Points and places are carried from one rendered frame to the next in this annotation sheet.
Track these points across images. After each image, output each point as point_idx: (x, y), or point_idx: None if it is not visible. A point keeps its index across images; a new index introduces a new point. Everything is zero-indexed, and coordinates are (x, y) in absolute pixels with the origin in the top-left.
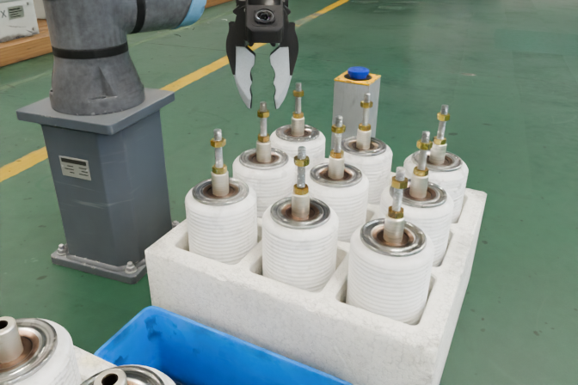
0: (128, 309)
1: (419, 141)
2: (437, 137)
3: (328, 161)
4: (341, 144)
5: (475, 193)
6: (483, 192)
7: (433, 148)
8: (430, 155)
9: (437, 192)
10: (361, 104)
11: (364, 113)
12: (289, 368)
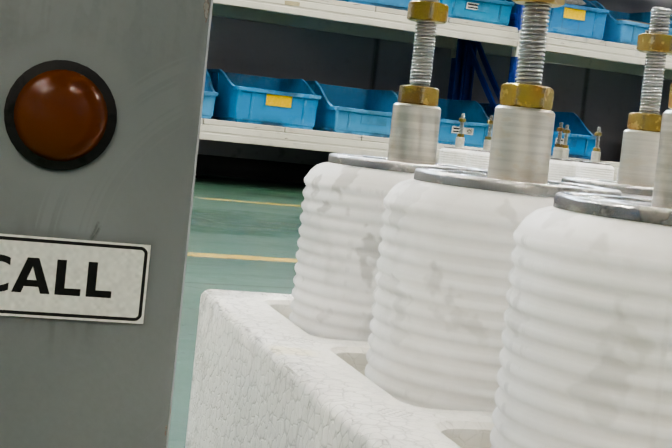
0: None
1: (671, 35)
2: (428, 83)
3: (416, 432)
4: (600, 189)
5: (239, 294)
6: (210, 289)
7: (438, 121)
8: (432, 152)
9: (599, 181)
10: None
11: (547, 30)
12: None
